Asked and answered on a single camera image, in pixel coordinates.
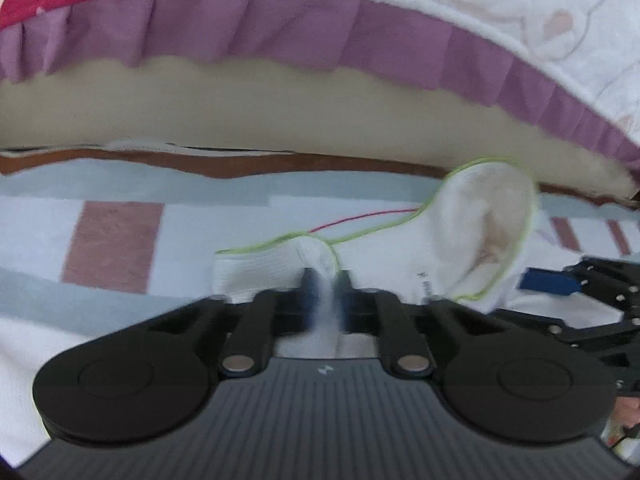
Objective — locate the white waffle garment green trim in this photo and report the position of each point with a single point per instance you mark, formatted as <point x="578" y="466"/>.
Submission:
<point x="450" y="240"/>

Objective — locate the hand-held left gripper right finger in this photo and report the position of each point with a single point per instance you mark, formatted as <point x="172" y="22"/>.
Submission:
<point x="344" y="300"/>

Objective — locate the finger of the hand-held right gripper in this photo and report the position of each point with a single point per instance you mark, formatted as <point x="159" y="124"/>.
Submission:
<point x="550" y="281"/>
<point x="560" y="331"/>

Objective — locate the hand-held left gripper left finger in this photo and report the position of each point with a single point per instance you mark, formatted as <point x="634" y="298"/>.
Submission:
<point x="312" y="300"/>

